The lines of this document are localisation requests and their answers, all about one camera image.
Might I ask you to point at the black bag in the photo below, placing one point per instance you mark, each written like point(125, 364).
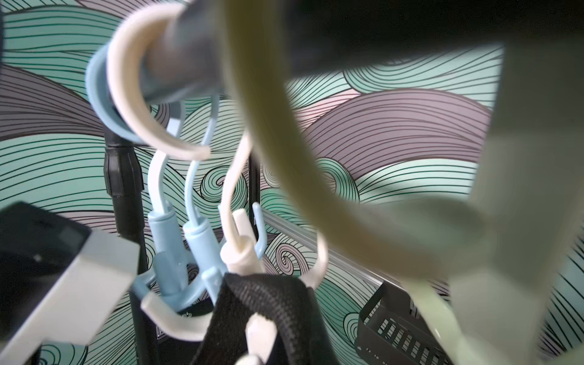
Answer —
point(302, 335)

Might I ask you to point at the light blue hook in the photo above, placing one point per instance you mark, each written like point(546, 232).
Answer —
point(197, 234)
point(169, 269)

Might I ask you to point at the white hook left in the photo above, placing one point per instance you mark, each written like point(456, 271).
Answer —
point(123, 67)

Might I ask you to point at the light blue hook leftmost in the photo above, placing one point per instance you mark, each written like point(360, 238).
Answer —
point(169, 269)

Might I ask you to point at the pale green hook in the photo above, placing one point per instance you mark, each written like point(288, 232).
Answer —
point(481, 270)

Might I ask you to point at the black clothes rack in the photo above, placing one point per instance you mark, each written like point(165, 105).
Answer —
point(187, 58)

